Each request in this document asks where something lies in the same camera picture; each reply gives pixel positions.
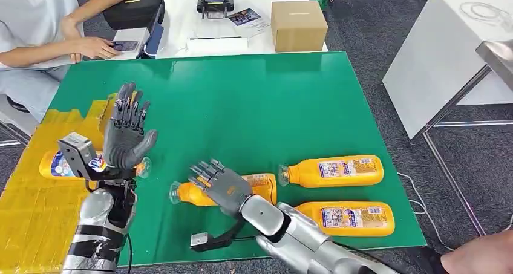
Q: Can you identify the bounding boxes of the printed leaflet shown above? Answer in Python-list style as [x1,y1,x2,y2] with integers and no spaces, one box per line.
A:
[227,8,270,39]

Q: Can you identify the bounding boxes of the green table mat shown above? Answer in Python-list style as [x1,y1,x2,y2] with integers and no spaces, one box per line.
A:
[48,51,428,267]

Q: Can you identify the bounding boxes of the dark smartphone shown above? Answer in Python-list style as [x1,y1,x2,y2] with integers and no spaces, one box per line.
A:
[110,40,140,53]

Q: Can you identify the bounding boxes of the orange drink bottle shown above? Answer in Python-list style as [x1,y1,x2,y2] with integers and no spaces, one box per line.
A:
[294,201,396,238]
[278,155,384,189]
[39,149,152,181]
[169,172,278,207]

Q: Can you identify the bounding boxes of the flat white box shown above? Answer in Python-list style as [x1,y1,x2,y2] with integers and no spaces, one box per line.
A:
[186,36,249,58]

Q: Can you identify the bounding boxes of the metal table frame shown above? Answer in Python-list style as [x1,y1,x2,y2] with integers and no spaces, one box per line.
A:
[409,64,513,238]

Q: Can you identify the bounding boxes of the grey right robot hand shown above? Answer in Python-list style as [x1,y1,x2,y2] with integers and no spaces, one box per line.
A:
[187,158,253,217]

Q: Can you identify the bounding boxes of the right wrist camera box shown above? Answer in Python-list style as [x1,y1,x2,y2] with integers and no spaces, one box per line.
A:
[190,232,210,248]

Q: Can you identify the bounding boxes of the white side table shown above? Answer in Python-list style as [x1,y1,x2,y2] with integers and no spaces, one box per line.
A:
[382,0,513,141]

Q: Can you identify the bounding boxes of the white cable coil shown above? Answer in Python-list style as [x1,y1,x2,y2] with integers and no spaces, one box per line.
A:
[459,1,513,28]

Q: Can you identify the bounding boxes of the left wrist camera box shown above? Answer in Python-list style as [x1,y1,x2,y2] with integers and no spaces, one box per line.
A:
[57,132,99,181]

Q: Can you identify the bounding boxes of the person's hand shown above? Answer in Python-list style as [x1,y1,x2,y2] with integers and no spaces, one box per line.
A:
[68,36,121,60]
[440,230,513,274]

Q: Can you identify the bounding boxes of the yellow sheet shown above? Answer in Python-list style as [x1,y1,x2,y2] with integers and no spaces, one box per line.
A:
[0,94,121,274]

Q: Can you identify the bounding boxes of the black bag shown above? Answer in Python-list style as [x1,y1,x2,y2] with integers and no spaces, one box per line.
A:
[103,0,165,30]

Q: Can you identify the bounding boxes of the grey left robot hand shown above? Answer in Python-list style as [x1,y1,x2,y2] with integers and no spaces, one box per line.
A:
[102,82,159,171]

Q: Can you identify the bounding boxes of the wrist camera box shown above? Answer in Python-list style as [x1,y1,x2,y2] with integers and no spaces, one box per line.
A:
[57,132,99,181]
[190,232,210,248]

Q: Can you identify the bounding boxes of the white floor cable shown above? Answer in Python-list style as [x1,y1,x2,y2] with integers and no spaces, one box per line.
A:
[396,172,456,252]

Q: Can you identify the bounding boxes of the brown cardboard box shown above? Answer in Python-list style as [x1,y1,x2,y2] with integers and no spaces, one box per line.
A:
[270,0,328,53]

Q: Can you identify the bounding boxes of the black handheld controller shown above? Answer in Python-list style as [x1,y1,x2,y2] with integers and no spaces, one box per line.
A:
[196,0,235,20]

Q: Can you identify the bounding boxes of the seated person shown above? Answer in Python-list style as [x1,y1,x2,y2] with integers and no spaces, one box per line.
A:
[0,0,129,123]

